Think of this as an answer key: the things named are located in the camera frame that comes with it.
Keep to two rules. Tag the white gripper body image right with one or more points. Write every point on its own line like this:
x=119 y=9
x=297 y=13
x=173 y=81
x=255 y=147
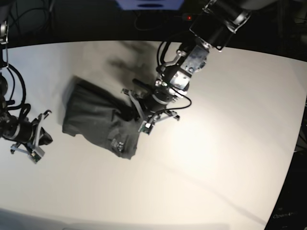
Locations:
x=151 y=108

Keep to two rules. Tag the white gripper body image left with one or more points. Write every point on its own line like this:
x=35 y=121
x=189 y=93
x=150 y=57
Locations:
x=25 y=136

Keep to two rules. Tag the dark grey T-shirt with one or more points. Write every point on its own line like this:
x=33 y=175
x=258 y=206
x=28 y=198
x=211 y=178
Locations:
x=92 y=112

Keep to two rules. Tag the blue plastic box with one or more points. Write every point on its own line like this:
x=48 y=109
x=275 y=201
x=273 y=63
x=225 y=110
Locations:
x=134 y=5

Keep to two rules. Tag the black power strip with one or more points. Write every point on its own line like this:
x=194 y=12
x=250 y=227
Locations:
x=188 y=17

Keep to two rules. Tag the black OpenArm case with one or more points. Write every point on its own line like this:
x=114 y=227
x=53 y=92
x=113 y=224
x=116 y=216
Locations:
x=290 y=211

